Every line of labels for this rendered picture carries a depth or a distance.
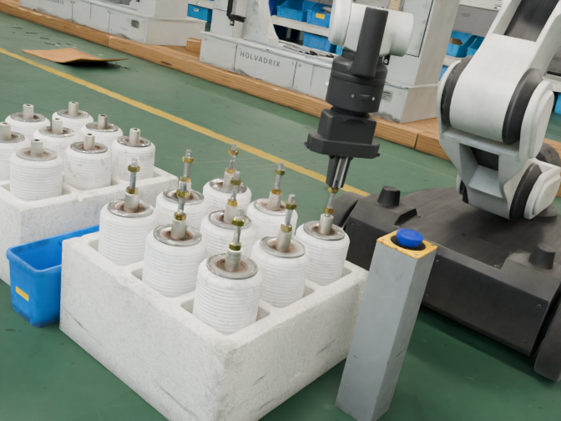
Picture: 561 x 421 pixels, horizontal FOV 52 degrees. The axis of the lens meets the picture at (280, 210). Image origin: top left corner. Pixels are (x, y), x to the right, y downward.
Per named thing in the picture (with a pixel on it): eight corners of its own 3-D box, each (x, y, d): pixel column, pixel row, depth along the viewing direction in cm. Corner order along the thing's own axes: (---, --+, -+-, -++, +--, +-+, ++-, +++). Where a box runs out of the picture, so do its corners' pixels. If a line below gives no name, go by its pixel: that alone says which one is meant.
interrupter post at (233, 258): (237, 274, 83) (240, 253, 82) (221, 270, 83) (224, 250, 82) (241, 266, 85) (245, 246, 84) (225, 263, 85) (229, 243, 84)
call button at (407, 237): (401, 237, 90) (405, 225, 89) (424, 247, 88) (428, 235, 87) (389, 243, 87) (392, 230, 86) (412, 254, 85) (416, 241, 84)
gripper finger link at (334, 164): (328, 182, 100) (336, 148, 98) (334, 189, 97) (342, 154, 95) (320, 181, 100) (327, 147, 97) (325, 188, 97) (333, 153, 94)
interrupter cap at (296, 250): (290, 265, 88) (291, 261, 88) (250, 247, 92) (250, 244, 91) (313, 250, 95) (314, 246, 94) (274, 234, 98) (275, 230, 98)
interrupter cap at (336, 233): (346, 246, 99) (346, 241, 98) (302, 238, 98) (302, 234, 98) (343, 228, 106) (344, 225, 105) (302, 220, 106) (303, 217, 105)
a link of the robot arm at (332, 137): (314, 156, 91) (329, 80, 86) (297, 139, 99) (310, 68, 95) (386, 164, 94) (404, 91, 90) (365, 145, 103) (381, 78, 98)
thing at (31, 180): (43, 225, 126) (45, 144, 119) (69, 241, 121) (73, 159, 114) (0, 235, 118) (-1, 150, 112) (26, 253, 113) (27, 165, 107)
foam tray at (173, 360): (212, 271, 134) (223, 199, 127) (352, 353, 113) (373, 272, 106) (58, 329, 104) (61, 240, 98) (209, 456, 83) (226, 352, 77)
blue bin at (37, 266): (131, 262, 131) (135, 214, 127) (164, 282, 125) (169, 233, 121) (2, 306, 108) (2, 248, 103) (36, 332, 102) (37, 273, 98)
